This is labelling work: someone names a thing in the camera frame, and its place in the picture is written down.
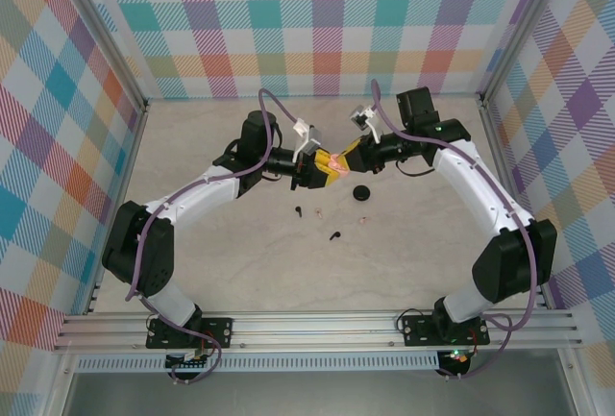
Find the pink earbud charging case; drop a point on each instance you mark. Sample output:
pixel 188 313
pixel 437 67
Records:
pixel 342 171

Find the black earbud charging case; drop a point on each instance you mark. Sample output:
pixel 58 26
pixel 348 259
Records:
pixel 361 192

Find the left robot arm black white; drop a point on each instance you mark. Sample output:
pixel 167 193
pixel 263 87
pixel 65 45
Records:
pixel 139 248

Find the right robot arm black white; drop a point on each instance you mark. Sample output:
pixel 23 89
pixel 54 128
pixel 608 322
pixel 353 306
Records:
pixel 480 185

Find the grey metal panel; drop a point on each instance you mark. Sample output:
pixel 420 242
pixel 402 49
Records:
pixel 312 397

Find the small controller circuit board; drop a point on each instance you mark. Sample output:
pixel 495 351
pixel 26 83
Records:
pixel 459 357
pixel 187 363

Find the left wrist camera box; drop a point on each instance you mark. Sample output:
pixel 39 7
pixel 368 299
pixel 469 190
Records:
pixel 307 139

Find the aluminium frame floor rail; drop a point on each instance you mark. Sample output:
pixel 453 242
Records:
pixel 500 161
pixel 129 161

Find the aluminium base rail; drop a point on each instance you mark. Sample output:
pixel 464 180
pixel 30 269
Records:
pixel 312 329

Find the aluminium frame post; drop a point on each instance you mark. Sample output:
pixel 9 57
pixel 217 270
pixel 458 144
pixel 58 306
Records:
pixel 516 27
pixel 113 36

